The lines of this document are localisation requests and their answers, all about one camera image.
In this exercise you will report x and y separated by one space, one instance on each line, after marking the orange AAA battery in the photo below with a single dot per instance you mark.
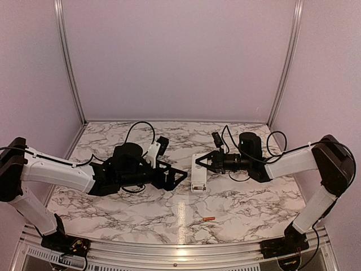
208 218

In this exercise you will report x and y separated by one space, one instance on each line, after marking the left aluminium frame post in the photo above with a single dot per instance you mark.
58 5

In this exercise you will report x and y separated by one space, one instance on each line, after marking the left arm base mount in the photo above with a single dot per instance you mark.
66 244

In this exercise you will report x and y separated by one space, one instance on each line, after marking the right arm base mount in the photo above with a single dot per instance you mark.
292 242

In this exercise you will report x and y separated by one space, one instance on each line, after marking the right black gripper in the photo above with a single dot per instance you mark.
218 160

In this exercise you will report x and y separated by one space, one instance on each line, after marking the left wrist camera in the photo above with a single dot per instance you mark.
163 142

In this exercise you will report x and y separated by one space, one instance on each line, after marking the white remote control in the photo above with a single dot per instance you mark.
198 176

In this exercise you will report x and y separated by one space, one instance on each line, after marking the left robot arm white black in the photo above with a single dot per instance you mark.
128 166

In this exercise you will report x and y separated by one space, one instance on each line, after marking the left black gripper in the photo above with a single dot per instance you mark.
161 183

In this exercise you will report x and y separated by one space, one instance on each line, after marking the right aluminium frame post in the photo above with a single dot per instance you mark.
290 52

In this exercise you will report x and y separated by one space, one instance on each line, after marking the front aluminium frame rail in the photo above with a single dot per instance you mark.
112 255

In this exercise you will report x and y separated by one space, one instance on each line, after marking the aluminium frame post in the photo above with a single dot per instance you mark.
290 52
58 5

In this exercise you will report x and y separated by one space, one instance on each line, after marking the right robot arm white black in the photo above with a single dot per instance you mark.
333 160

